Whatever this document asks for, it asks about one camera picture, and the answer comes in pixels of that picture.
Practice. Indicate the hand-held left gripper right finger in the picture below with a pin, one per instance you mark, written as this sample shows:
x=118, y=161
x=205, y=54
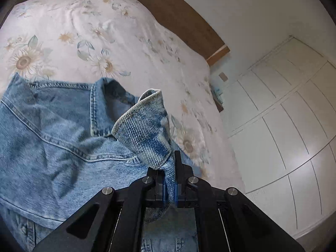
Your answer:
x=178, y=191

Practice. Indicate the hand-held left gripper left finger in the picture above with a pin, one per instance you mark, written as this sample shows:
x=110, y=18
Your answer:
x=160, y=189

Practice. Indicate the blue denim jacket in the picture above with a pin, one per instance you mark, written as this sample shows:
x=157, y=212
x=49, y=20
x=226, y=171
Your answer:
x=52, y=136

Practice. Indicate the wooden nightstand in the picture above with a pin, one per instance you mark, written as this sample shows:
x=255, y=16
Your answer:
x=218, y=106

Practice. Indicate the glass nightstand ornament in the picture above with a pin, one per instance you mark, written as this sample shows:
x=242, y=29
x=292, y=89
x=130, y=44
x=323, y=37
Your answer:
x=218, y=93

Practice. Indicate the white built-in wardrobe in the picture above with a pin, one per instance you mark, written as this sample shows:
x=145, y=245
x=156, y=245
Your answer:
x=288, y=136

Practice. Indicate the wooden headboard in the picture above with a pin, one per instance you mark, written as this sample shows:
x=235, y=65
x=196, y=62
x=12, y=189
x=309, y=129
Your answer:
x=183, y=18

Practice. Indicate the bed with floral sheet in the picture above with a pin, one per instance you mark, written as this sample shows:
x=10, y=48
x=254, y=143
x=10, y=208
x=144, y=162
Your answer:
x=78, y=18

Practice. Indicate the beige wall switch plate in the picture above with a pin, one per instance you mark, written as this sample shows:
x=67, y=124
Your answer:
x=223, y=77

